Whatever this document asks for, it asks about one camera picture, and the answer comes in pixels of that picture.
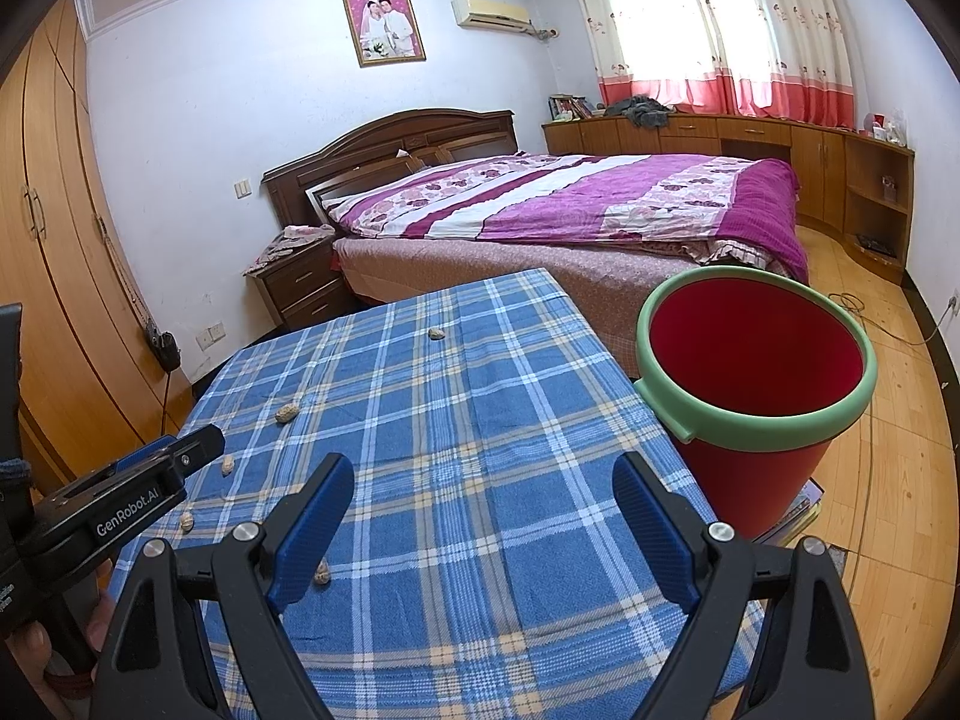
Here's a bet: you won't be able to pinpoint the wall air conditioner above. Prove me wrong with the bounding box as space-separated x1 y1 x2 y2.
451 0 535 35

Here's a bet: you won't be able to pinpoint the purple floral quilt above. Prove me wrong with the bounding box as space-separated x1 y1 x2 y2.
324 152 809 282

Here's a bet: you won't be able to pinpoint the dark wooden bed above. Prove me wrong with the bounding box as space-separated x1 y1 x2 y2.
260 109 809 380

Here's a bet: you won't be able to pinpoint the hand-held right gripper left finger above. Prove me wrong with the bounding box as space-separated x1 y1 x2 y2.
88 453 356 720

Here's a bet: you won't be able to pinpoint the red bucket with green rim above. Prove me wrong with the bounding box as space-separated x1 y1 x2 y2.
634 264 878 541

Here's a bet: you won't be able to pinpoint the stack of magazines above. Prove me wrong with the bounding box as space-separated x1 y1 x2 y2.
750 476 826 545

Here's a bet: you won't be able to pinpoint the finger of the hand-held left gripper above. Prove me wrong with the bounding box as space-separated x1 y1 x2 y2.
112 424 226 476

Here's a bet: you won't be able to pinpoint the blue plaid tablecloth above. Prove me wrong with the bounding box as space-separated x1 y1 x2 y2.
105 268 766 720

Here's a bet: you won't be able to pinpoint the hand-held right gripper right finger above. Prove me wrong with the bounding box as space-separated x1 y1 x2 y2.
612 453 875 720

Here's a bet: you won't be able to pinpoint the framed wedding photo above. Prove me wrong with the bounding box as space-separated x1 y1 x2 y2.
343 0 427 66

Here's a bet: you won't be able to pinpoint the long wooden window cabinet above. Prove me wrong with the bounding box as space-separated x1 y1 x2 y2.
541 112 916 286

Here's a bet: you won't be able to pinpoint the grey clothes pile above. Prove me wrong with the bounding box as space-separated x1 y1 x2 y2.
604 96 674 128

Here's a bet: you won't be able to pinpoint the red and white containers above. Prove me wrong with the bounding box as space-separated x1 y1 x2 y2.
862 111 908 145

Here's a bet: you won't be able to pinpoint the person's left hand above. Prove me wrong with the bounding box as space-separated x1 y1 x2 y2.
0 561 115 720

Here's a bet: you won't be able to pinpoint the dark wooden nightstand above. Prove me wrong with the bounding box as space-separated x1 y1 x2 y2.
241 236 361 331

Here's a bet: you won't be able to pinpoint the black power adapter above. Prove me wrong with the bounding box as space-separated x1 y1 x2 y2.
146 321 182 372

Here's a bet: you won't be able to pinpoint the light wooden wardrobe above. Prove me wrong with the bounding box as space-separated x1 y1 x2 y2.
0 0 196 496

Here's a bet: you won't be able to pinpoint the white and red curtains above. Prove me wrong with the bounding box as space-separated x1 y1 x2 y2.
570 0 857 128

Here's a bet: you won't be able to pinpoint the pink patterned cloth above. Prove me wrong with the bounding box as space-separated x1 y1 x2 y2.
241 223 336 276

